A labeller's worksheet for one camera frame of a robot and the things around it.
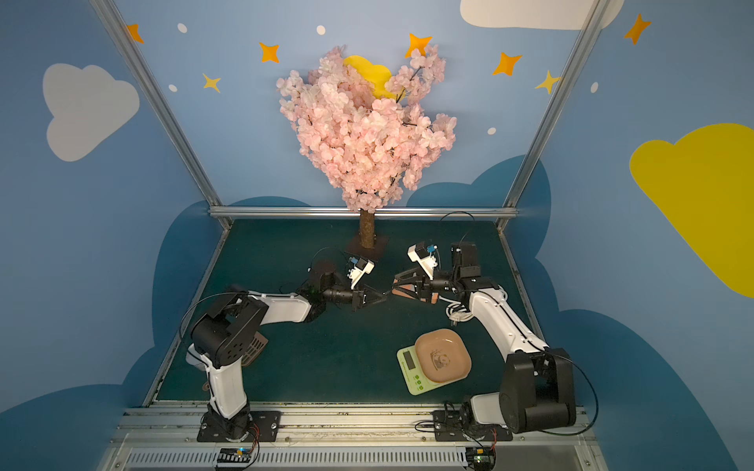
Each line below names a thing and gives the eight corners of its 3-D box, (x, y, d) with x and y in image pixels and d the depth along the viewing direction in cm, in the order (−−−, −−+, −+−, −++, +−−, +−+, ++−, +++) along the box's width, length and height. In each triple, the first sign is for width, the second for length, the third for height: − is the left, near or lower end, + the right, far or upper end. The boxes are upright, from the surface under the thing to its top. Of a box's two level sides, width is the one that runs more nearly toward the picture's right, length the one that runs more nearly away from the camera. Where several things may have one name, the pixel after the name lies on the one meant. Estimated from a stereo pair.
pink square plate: (418, 382, 82) (420, 377, 78) (414, 335, 91) (416, 329, 87) (469, 382, 82) (474, 377, 78) (461, 336, 91) (464, 329, 87)
